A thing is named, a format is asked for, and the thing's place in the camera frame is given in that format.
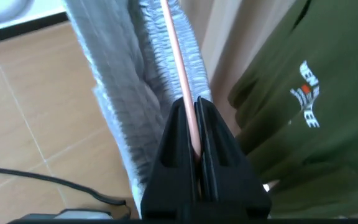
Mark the beige curtain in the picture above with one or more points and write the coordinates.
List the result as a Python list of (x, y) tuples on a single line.
[(228, 37)]

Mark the pink clothes hanger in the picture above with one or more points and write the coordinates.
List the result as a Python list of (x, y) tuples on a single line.
[(182, 68)]

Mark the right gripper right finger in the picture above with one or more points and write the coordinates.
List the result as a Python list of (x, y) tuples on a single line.
[(232, 183)]

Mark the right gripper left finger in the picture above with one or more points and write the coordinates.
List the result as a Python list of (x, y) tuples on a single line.
[(169, 183)]

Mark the pale grey shorts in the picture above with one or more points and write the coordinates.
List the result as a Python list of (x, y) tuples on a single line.
[(120, 62)]

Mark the green printed t-shirt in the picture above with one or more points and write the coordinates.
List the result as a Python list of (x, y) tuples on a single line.
[(322, 140)]

